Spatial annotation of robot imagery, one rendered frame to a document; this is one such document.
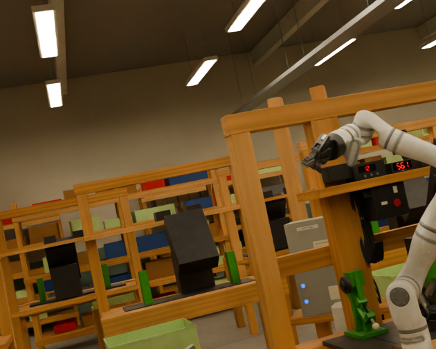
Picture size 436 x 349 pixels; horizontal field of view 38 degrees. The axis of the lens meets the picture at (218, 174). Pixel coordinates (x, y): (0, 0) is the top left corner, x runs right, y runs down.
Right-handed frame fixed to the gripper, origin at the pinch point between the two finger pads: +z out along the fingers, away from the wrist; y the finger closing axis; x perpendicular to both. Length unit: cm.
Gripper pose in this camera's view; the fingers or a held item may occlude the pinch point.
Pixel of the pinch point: (307, 161)
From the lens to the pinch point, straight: 176.3
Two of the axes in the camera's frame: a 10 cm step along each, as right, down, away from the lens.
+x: 7.5, 4.2, -5.0
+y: 1.0, -8.3, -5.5
